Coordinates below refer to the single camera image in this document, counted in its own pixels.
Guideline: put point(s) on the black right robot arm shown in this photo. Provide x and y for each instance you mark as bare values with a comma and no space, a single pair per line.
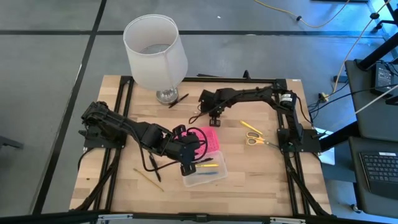
248,93

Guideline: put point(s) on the yellow power plug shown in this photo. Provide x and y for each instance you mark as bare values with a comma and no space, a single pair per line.
323,97

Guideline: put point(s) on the grey desk with keyboard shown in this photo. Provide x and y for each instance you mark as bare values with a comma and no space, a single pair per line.
373,208

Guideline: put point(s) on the pink lidded clear pencil box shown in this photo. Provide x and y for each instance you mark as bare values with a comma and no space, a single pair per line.
213,140

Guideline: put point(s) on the black aluminium table frame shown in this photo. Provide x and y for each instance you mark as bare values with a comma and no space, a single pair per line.
217,79

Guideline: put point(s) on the desk caster wheel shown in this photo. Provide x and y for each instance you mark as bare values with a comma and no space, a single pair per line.
356,208

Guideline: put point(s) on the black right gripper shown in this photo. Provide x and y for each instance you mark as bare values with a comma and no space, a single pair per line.
214,101

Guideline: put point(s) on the white table lamp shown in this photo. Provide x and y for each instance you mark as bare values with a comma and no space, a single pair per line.
155,68

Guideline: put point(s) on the small black bracket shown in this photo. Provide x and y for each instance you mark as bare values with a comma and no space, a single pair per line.
246,74

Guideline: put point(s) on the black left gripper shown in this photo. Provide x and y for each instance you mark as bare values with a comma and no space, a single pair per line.
186,149

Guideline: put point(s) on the black power adapter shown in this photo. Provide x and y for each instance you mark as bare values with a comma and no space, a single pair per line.
383,77

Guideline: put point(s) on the black pen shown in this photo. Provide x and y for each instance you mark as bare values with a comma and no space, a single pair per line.
154,166
178,100
206,160

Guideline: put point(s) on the black stand leg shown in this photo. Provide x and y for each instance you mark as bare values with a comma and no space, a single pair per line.
388,21

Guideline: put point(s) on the thick black stand bar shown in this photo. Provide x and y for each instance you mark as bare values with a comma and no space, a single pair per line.
379,51

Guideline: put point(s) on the black beam silver brackets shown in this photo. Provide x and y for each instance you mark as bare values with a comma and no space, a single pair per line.
199,217

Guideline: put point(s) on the black keyboard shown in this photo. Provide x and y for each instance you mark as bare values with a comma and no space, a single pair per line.
382,171

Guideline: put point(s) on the thin wooden pencil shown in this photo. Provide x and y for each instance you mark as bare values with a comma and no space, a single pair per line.
148,180

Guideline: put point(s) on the blue pen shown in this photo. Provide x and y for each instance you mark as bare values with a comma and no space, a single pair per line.
207,173

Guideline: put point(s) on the black diagonal support bar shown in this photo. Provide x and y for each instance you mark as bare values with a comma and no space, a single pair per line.
339,137

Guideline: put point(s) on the grey chair base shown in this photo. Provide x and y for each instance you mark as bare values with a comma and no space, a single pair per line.
9,141

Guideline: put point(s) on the grey desk with adapter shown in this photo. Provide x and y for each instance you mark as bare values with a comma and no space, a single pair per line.
367,124

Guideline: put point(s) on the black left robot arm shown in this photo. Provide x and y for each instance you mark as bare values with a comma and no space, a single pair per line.
124,126

